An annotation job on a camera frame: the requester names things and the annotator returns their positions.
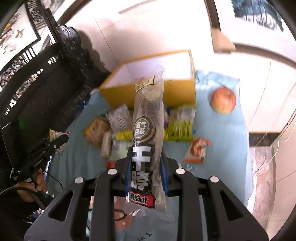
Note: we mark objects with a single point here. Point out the light blue printed cloth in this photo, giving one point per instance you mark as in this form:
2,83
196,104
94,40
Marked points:
226,157

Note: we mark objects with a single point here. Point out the clear nut snack packet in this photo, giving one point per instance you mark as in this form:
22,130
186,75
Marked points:
120,119

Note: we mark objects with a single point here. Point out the framed bird painting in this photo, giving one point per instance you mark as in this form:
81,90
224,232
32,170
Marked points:
19,34

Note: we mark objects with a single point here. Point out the person left hand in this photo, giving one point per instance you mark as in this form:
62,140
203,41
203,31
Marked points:
40,186

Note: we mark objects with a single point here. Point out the orange white rice roll pack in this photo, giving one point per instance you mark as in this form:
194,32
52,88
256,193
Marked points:
197,151

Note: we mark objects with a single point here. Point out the green white snack wrapper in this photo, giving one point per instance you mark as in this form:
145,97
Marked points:
119,149

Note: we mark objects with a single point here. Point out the long dark seaweed snack pack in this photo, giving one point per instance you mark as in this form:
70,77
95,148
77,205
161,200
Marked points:
145,195

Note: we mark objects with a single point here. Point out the bread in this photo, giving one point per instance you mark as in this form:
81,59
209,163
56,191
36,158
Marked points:
53,135

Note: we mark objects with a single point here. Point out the lime green snack packet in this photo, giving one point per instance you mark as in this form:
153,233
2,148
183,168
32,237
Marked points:
181,124

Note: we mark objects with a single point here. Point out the red yellow apple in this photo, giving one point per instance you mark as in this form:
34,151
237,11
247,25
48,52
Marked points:
223,100

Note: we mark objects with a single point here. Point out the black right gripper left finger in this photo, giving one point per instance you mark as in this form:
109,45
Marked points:
66,216

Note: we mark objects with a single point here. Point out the yellow cake snack pack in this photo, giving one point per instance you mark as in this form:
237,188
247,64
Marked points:
95,131

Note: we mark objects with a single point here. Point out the cardboard frame corner protector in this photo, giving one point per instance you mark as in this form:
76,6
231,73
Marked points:
221,44

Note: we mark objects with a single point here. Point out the framed lotus painting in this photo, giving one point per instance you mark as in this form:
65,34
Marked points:
254,27

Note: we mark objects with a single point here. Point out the yellow cardboard box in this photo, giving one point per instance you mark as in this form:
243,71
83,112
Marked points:
175,68

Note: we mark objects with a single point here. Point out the beige sesame bar pack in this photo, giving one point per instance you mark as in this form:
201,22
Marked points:
106,144

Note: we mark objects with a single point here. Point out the dark carved wooden chair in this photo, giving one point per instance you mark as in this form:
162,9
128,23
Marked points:
42,86

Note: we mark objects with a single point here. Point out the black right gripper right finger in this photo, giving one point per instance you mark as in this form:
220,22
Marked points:
210,199

